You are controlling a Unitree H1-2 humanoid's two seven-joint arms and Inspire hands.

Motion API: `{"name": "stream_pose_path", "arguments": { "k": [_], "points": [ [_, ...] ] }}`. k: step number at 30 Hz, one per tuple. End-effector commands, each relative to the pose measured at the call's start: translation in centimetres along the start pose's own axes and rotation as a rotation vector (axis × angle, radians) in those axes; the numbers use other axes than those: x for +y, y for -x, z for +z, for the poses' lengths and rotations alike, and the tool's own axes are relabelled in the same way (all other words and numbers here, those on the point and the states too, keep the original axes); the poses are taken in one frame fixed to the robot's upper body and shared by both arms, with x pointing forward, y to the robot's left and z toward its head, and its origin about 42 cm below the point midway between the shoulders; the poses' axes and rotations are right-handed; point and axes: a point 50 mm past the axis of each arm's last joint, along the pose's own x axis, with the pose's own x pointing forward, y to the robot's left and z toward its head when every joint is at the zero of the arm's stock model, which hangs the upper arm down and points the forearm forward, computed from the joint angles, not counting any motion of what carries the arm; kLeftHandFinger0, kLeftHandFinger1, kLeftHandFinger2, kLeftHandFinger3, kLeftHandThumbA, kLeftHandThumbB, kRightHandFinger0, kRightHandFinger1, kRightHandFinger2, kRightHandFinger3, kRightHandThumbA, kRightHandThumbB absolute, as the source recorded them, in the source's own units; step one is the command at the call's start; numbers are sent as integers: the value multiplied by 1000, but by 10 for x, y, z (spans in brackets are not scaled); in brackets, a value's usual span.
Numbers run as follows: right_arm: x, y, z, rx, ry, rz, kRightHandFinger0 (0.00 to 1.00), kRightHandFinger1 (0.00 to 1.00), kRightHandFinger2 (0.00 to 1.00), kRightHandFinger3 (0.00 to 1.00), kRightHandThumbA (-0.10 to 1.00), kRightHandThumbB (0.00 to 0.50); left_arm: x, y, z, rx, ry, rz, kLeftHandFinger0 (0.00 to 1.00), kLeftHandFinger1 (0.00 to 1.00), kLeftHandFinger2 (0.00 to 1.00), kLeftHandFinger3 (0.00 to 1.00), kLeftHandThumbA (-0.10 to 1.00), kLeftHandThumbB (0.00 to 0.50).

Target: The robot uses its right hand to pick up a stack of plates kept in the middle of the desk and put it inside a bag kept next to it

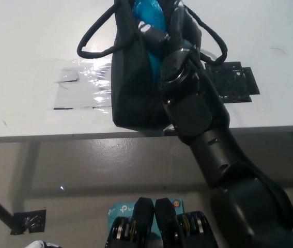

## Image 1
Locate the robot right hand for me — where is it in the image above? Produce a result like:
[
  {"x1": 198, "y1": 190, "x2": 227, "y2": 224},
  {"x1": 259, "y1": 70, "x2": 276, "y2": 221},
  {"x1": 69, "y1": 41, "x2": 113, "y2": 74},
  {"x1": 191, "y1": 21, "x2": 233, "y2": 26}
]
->
[{"x1": 137, "y1": 5, "x2": 203, "y2": 57}]

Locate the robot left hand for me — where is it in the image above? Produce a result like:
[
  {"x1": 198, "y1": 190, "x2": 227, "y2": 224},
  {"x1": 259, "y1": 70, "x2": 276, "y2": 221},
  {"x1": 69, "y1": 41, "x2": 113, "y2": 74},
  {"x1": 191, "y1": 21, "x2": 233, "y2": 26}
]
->
[{"x1": 23, "y1": 239, "x2": 57, "y2": 248}]

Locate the blue-wrapped stack of plates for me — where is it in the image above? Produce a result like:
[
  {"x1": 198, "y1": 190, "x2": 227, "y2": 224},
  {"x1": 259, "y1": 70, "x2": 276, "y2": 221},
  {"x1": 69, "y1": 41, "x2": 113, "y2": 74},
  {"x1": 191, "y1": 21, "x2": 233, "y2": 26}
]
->
[{"x1": 132, "y1": 0, "x2": 168, "y2": 81}]

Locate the black fabric tote bag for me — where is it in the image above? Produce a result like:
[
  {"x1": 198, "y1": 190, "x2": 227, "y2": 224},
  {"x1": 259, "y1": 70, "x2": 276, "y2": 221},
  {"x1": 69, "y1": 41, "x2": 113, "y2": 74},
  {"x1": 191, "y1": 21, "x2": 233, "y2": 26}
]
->
[{"x1": 78, "y1": 0, "x2": 228, "y2": 130}]

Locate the large black tape patch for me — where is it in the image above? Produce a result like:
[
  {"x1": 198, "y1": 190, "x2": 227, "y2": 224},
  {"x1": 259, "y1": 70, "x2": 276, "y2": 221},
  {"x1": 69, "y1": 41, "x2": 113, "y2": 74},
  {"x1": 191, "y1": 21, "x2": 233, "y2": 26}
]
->
[{"x1": 203, "y1": 61, "x2": 260, "y2": 104}]

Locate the teal tp-link box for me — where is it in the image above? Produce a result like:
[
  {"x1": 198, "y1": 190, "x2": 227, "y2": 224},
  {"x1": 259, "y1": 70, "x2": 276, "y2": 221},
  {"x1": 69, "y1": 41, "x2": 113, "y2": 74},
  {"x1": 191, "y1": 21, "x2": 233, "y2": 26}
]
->
[{"x1": 107, "y1": 198, "x2": 186, "y2": 235}]

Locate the small black tape strip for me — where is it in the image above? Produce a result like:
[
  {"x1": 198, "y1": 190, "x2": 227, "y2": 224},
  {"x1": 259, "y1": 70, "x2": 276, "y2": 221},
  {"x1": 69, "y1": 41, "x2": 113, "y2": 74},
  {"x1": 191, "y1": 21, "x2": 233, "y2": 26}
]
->
[{"x1": 163, "y1": 125, "x2": 179, "y2": 136}]

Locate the clear plastic tape sheet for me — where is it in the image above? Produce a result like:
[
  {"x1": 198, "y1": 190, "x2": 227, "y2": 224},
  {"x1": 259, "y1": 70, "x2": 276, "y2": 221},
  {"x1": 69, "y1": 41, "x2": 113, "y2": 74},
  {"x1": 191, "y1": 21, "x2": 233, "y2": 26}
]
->
[{"x1": 32, "y1": 58, "x2": 114, "y2": 111}]

